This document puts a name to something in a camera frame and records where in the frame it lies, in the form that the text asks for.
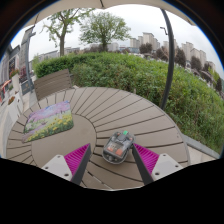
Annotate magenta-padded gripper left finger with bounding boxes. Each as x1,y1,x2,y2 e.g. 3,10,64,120
41,143,93,186

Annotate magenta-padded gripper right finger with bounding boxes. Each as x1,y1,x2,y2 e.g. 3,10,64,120
131,143,185,186

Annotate grey transparent computer mouse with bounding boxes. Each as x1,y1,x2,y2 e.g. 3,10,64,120
101,130,136,165

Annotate flower print mouse pad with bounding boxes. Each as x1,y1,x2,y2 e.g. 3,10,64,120
21,100,75,144

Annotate white flower planter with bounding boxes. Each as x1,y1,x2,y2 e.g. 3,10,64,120
8,68,22,95
6,94,24,125

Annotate green hedge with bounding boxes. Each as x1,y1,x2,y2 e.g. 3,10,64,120
32,51,224,155

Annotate brown slatted chair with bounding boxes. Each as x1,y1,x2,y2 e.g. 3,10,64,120
33,68,74,102

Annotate dark curved umbrella pole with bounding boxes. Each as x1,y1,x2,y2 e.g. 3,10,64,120
159,8,176,111

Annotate grey sign pillar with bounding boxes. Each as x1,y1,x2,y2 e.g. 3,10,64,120
19,25,37,96

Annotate thin-crowned tree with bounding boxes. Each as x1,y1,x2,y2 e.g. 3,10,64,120
41,8,96,57

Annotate distant apartment buildings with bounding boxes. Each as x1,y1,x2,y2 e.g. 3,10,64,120
128,31,218,73

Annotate round-crowned tree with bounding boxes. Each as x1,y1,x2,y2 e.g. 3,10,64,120
78,11,132,53

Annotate beige umbrella canopy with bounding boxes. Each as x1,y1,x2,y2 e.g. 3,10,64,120
23,0,198,28

